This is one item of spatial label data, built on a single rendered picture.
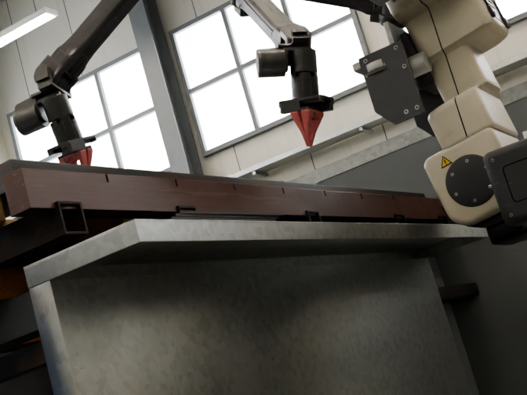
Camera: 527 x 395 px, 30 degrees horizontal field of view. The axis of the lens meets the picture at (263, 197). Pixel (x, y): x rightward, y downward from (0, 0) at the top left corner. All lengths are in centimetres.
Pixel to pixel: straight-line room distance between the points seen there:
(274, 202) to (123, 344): 65
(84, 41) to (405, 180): 109
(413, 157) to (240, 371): 138
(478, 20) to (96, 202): 92
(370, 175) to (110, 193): 147
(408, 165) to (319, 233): 126
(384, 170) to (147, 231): 171
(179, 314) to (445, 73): 84
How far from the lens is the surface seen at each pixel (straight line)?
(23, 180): 142
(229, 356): 159
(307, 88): 206
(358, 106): 1201
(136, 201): 159
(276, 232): 150
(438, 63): 208
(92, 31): 221
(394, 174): 287
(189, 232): 131
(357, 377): 194
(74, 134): 217
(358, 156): 292
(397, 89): 203
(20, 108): 224
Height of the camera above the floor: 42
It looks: 12 degrees up
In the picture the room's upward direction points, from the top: 16 degrees counter-clockwise
